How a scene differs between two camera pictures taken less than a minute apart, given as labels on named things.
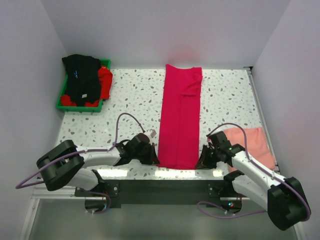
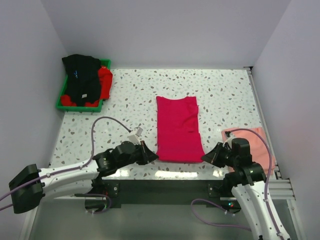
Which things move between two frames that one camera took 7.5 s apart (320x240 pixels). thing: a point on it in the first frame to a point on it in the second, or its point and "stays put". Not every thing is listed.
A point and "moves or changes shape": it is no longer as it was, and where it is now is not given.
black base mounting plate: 210,194 stays put
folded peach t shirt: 257,147 stays put
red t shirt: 106,79 stays put
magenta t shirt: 179,139 moves or changes shape
